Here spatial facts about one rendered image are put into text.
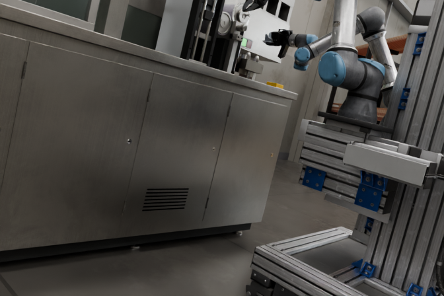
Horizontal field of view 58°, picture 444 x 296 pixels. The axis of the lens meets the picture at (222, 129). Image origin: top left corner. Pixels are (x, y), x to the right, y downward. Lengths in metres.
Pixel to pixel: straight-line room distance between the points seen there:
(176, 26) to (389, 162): 1.29
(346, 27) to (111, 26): 1.02
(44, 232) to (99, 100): 0.52
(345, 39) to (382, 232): 0.77
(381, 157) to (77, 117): 1.06
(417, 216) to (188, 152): 0.99
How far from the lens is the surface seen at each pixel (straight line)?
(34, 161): 1.51
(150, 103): 1.68
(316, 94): 6.61
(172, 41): 2.17
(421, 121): 1.72
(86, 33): 1.48
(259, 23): 2.99
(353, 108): 1.60
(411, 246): 1.74
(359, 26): 2.11
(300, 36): 2.24
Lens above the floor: 0.79
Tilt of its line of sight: 5 degrees down
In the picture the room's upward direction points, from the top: 14 degrees clockwise
